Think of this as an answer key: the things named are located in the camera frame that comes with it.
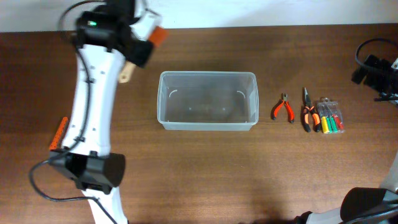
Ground orange scraper wooden handle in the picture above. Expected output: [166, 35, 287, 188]
[118, 26, 168, 83]

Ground clear plastic storage container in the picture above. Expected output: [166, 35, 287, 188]
[157, 71, 259, 131]

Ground orange bit holder strip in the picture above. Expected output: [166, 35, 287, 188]
[49, 117, 69, 151]

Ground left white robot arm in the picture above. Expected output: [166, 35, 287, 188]
[48, 1, 154, 223]

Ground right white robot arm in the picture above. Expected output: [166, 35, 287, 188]
[291, 55, 397, 224]

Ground clear screwdriver set case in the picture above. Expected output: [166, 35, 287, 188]
[317, 98, 345, 134]

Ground orange black needle-nose pliers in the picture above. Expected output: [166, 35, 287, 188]
[302, 87, 321, 133]

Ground small red diagonal cutters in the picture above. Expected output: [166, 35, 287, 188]
[271, 93, 295, 124]

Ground right black camera cable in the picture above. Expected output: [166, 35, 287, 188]
[354, 37, 398, 74]

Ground black camera cable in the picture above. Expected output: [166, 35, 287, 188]
[28, 0, 119, 224]
[354, 37, 398, 74]

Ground red handled screwdriver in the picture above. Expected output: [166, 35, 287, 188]
[329, 106, 344, 131]

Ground green handled screwdriver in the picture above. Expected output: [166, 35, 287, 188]
[323, 105, 333, 133]
[326, 106, 338, 133]

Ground yellow handled screwdriver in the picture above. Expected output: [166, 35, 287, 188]
[318, 105, 330, 134]

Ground left black camera cable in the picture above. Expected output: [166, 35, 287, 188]
[28, 0, 119, 224]

